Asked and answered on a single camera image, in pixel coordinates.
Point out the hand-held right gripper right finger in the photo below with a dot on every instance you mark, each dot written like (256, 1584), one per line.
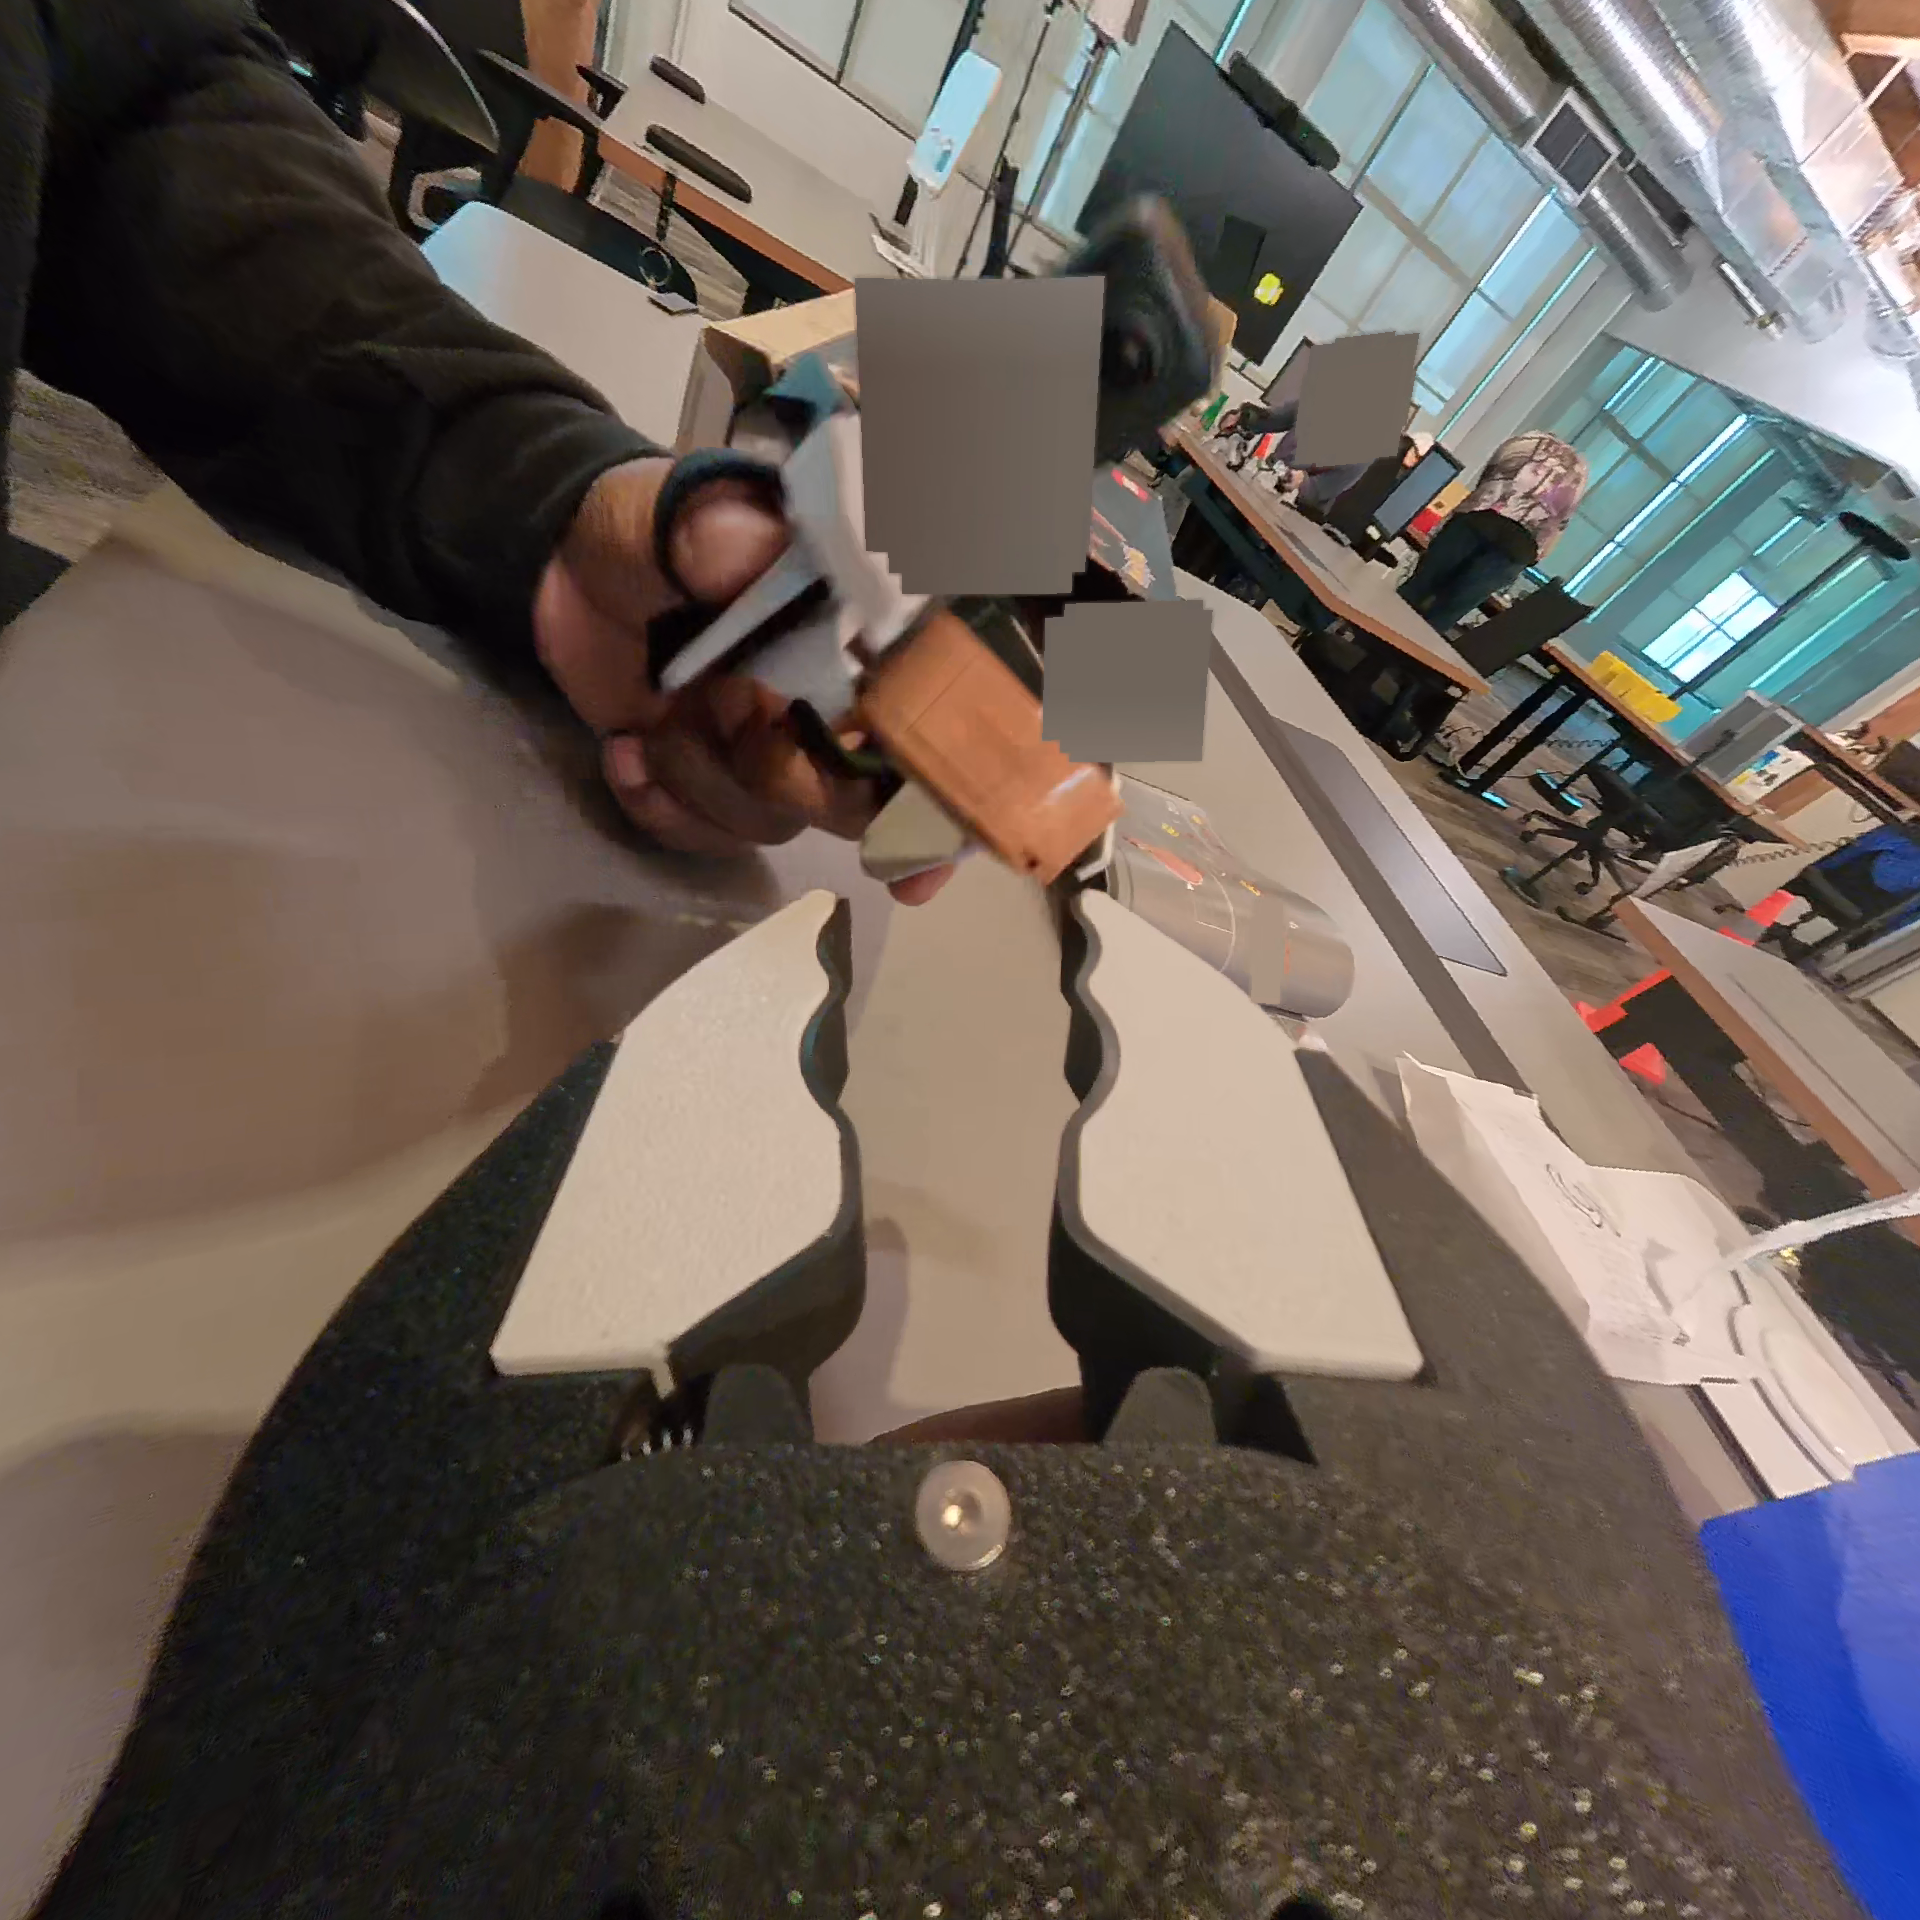
(1231, 1172)

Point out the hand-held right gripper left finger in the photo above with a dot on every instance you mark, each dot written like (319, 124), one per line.
(690, 1172)

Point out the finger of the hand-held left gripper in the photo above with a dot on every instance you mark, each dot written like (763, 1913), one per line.
(912, 838)

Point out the round brown brick assembly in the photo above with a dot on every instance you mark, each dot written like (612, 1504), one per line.
(975, 735)

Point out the grey desk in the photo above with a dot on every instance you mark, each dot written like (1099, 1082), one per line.
(300, 838)

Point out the person's left hand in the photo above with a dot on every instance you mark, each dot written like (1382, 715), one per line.
(690, 754)

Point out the large black television screen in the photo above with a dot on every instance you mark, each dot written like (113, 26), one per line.
(1213, 151)

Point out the grey instruction booklet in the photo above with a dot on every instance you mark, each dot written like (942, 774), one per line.
(1231, 899)

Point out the long wooden table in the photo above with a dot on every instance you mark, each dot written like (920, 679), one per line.
(1332, 554)

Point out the black computer monitor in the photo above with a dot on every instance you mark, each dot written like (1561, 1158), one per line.
(1414, 491)

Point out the light grey table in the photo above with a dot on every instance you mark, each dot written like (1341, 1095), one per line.
(1561, 1020)

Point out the cardboard box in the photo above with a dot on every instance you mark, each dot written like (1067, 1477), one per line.
(763, 359)

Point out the black office chair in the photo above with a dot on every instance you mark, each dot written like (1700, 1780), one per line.
(545, 151)

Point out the row of blue plastic bins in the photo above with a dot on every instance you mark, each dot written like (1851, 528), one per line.
(1831, 1681)

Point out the silver ventilation duct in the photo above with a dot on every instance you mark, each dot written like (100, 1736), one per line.
(1618, 124)

